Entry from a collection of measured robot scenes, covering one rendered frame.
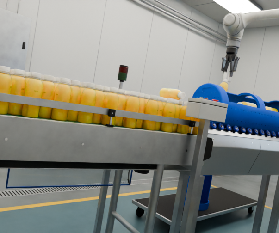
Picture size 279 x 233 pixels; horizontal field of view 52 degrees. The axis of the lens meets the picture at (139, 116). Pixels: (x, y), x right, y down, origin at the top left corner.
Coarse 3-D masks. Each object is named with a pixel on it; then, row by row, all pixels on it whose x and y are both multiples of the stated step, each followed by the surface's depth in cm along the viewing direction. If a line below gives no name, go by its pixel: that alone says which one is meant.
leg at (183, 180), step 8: (184, 176) 194; (184, 184) 195; (176, 192) 198; (184, 192) 196; (176, 200) 197; (184, 200) 197; (176, 208) 196; (176, 216) 195; (176, 224) 196; (176, 232) 197
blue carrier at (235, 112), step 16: (192, 96) 199; (208, 96) 187; (224, 96) 180; (240, 96) 216; (256, 96) 206; (240, 112) 188; (256, 112) 197; (272, 112) 207; (224, 128) 200; (256, 128) 207; (272, 128) 215
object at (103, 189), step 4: (100, 188) 198; (104, 188) 195; (100, 192) 197; (104, 192) 196; (100, 196) 196; (104, 196) 196; (100, 200) 196; (104, 200) 197; (100, 204) 195; (104, 204) 197; (100, 208) 196; (100, 212) 196; (96, 216) 198; (100, 216) 197; (96, 220) 197; (100, 220) 197; (96, 224) 197; (100, 224) 197; (96, 228) 196; (100, 228) 198; (96, 232) 196
